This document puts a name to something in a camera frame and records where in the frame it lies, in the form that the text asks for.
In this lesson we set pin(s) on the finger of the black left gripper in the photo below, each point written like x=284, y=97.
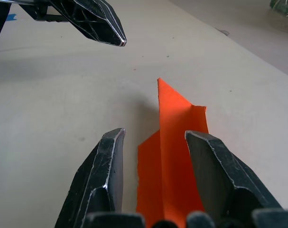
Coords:
x=96, y=21

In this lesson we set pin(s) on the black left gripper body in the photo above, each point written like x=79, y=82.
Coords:
x=43, y=10

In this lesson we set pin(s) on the green speckled object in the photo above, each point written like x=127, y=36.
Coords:
x=283, y=7

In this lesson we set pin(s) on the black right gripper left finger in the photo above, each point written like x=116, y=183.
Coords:
x=96, y=175

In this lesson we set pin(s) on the orange paper sheet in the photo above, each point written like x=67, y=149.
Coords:
x=172, y=166

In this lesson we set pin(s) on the blue tape piece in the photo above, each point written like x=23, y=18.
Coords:
x=11, y=17

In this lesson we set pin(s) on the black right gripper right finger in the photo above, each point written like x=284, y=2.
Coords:
x=217, y=171

